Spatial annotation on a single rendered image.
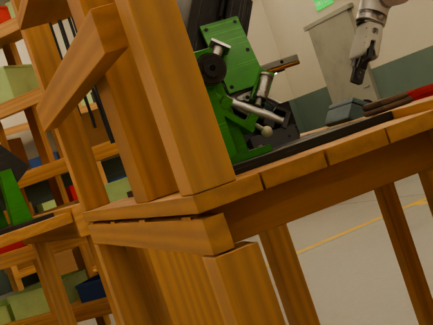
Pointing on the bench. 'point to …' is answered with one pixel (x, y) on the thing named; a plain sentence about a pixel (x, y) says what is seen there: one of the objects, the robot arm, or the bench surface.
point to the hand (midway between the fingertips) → (357, 76)
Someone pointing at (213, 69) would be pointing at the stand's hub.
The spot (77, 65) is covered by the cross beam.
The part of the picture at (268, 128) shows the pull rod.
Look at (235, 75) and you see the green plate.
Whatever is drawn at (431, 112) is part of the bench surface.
